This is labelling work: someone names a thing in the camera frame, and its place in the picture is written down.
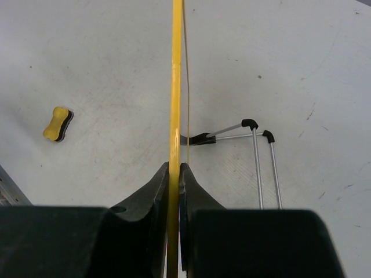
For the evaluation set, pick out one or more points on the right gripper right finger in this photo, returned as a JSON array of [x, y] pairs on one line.
[[203, 228]]

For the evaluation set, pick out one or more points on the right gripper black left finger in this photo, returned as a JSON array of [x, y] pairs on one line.
[[145, 215]]

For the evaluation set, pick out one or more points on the yellow whiteboard eraser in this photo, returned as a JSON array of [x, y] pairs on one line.
[[56, 129]]

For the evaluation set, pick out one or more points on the yellow-framed small whiteboard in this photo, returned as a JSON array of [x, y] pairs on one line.
[[179, 54]]

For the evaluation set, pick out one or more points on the aluminium rail frame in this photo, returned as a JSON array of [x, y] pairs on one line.
[[11, 195]]

